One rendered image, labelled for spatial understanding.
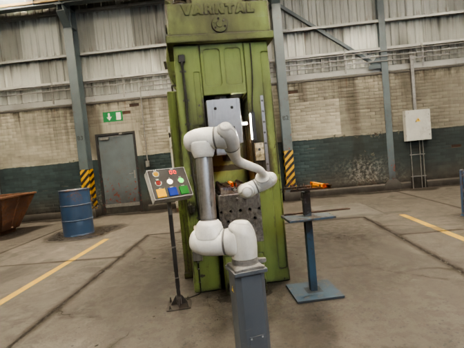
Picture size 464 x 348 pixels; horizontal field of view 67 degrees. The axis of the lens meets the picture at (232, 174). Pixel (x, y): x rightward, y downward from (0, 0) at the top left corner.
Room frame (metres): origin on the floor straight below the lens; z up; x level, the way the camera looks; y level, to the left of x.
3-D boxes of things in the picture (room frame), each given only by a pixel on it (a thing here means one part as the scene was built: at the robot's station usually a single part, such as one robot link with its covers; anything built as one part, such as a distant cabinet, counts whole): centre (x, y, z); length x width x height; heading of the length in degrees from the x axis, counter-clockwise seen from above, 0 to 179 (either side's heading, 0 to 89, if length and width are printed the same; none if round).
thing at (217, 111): (3.38, 0.00, 1.56); 0.42 x 0.39 x 0.40; 7
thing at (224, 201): (3.39, -0.01, 0.69); 0.56 x 0.38 x 0.45; 7
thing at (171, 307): (3.02, 0.57, 0.05); 0.22 x 0.22 x 0.09; 7
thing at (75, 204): (6.91, 3.11, 0.44); 0.59 x 0.59 x 0.88
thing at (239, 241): (2.05, -0.02, 0.77); 0.18 x 0.16 x 0.22; 78
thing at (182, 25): (3.55, 0.02, 2.60); 0.99 x 0.60 x 0.59; 97
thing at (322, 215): (3.04, -0.62, 0.67); 0.40 x 0.30 x 0.02; 95
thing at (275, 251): (3.57, -0.32, 1.15); 0.44 x 0.26 x 2.30; 7
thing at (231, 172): (3.69, 0.04, 1.37); 0.41 x 0.10 x 0.91; 97
